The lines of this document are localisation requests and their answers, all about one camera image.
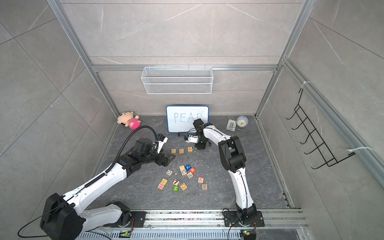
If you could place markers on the round white clock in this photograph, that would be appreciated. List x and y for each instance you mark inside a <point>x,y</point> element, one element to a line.
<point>242,121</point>

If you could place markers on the black wall hook rack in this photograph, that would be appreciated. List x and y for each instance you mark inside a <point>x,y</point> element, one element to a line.
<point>327,156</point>

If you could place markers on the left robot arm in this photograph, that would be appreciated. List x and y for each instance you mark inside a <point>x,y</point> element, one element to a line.
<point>67,216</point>

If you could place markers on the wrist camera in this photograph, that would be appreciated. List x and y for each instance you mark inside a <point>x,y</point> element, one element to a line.
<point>191,139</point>
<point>160,141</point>

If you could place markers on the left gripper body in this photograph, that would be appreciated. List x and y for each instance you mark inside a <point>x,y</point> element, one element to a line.
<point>159,159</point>

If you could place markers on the pink plush toy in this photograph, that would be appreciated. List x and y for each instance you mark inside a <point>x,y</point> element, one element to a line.
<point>128,119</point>

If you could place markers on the wooden block yellow symbol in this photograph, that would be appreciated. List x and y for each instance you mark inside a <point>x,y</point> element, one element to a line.
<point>163,181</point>

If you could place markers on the wooden block purple 7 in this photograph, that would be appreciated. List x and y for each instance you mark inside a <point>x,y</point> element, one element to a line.
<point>176,182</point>

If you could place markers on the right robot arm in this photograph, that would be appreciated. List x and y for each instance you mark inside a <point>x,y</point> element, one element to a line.
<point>233,160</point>

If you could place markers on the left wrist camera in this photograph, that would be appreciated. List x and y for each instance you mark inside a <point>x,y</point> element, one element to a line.
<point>160,141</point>

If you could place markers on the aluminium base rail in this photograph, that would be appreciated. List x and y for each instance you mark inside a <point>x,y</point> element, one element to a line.
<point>215,224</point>

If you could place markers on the wooden block blue F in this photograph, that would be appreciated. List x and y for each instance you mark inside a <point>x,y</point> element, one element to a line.
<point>190,175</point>

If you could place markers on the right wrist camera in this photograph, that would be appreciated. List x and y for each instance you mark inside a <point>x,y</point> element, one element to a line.
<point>191,139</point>

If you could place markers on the small white rectangular box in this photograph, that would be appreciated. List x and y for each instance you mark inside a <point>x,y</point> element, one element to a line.
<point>231,125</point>

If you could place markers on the wooden block blue O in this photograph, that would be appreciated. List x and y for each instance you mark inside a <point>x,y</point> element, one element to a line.
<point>169,172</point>

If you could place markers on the white wire basket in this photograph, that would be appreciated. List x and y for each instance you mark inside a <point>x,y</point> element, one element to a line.
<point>177,80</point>

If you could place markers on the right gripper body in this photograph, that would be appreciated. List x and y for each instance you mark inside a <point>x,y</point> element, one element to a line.
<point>202,144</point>

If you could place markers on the whiteboard with blue frame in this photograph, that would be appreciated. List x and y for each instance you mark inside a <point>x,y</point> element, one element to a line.
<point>180,119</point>

